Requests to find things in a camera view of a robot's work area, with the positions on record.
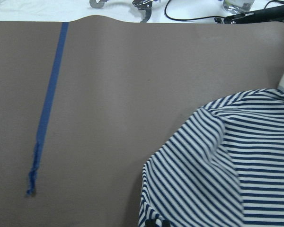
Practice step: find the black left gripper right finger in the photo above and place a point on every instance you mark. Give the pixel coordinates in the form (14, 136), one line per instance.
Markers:
(164, 223)

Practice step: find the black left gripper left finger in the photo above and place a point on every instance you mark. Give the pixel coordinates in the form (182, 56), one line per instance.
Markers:
(149, 223)

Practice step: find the black clamp tool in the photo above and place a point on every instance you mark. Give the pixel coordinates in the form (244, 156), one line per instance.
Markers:
(257, 16)

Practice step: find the blue white striped polo shirt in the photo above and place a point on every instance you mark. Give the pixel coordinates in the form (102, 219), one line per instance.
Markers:
(224, 167)

